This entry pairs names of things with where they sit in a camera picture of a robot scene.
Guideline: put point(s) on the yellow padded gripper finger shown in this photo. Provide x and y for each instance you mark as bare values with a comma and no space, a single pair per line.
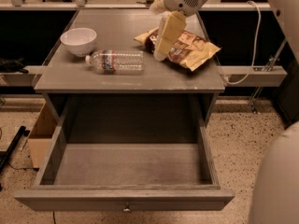
158,7
170,29

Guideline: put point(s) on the brown yellow chip bag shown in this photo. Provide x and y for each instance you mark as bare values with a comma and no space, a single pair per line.
190,51

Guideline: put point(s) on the black object on rail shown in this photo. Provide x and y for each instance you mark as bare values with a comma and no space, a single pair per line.
12,66

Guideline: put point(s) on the cardboard box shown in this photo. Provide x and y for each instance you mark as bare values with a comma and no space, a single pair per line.
39,138

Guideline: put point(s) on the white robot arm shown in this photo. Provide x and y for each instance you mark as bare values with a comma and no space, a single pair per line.
275,198

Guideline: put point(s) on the white ceramic bowl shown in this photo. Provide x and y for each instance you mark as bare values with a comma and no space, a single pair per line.
79,41

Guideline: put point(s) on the clear plastic water bottle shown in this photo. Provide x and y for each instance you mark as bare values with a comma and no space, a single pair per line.
114,62

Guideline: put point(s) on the metal drawer knob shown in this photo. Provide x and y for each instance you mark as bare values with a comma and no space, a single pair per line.
127,209

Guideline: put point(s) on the grey metal rail frame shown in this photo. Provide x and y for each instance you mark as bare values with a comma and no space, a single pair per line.
268,75

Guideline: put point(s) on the open grey top drawer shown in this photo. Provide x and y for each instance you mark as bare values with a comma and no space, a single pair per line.
148,151

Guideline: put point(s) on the grey wooden cabinet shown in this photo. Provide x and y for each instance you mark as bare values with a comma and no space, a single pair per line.
116,29

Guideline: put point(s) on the black stand leg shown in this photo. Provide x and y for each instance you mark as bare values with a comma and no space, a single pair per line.
5,155

